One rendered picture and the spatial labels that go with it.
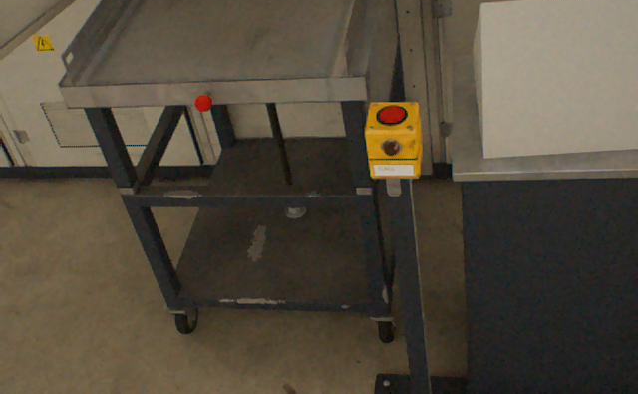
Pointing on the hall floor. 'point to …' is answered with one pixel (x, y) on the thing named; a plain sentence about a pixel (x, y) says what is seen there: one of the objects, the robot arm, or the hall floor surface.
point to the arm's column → (551, 285)
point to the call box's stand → (411, 303)
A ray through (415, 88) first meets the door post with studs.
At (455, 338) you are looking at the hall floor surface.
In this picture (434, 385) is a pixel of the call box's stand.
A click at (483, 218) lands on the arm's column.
